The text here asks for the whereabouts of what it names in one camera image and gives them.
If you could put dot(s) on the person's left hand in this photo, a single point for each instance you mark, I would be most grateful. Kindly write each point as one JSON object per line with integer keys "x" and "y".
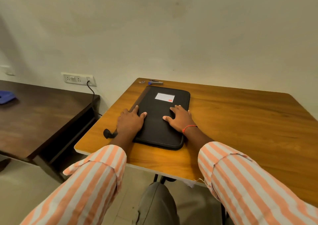
{"x": 128, "y": 122}

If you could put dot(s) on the person's right hand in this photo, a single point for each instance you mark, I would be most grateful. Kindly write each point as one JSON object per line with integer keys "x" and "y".
{"x": 181, "y": 120}

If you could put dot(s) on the person's right thumb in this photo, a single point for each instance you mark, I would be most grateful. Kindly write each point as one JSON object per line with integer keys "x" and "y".
{"x": 168, "y": 118}

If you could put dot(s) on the person's left thumb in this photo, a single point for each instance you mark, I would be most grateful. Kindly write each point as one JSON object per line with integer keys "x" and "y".
{"x": 142, "y": 115}

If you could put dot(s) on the person's right middle finger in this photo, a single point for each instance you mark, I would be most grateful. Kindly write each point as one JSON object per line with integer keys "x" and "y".
{"x": 178, "y": 107}

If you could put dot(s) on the black zip folder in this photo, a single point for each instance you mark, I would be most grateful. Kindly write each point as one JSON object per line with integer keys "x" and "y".
{"x": 161, "y": 127}

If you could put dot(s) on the person's right forearm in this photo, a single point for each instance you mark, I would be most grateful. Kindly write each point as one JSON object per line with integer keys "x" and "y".
{"x": 238, "y": 180}

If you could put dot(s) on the person's left forearm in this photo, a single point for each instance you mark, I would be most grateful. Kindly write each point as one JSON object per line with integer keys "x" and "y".
{"x": 92, "y": 180}

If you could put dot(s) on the blue stapler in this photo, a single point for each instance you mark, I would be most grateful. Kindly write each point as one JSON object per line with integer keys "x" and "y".
{"x": 156, "y": 83}

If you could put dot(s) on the black table leg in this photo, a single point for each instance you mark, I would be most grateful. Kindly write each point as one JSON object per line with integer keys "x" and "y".
{"x": 162, "y": 179}

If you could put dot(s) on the person's grey trouser leg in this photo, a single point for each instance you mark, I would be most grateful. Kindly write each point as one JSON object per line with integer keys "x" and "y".
{"x": 159, "y": 205}

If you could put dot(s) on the dark wooden side table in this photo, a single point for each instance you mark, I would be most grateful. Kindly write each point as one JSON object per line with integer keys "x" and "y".
{"x": 39, "y": 122}

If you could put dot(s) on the blue object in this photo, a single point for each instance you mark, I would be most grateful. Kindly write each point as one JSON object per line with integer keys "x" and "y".
{"x": 6, "y": 97}

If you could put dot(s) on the white wall socket panel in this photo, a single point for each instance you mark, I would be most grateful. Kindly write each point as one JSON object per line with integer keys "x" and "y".
{"x": 77, "y": 79}

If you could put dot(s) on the small white wall switch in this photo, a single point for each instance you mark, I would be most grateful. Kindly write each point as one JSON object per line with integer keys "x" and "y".
{"x": 7, "y": 70}

